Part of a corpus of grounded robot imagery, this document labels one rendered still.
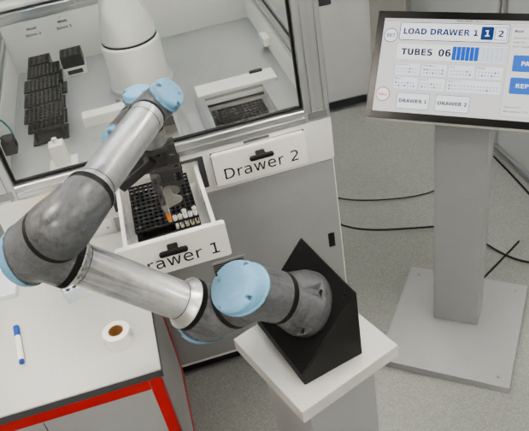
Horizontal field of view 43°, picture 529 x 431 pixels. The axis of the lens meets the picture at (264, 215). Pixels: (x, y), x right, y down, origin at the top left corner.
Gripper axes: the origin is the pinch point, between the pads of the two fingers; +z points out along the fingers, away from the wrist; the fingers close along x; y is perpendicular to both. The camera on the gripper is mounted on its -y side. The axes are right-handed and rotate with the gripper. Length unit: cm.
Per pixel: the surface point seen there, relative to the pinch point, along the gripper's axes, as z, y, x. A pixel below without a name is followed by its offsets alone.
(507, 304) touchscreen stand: 91, 112, 10
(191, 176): 8.3, 9.8, 24.6
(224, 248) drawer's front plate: 9.8, 12.5, -10.7
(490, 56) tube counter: -17, 96, 5
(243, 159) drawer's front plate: 5.1, 26.1, 21.2
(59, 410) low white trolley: 23, -36, -36
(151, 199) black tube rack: 4.2, -3.1, 12.2
